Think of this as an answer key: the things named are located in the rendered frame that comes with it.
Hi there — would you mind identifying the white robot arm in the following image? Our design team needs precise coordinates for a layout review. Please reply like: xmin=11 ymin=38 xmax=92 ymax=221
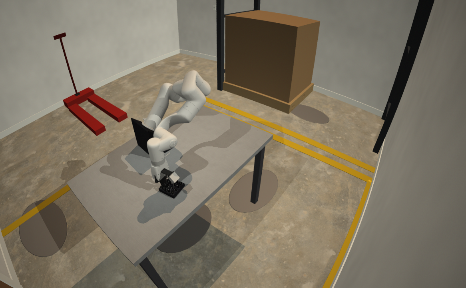
xmin=142 ymin=70 xmax=211 ymax=166

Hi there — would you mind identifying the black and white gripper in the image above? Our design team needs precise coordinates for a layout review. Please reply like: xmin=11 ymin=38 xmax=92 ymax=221
xmin=151 ymin=159 xmax=169 ymax=186

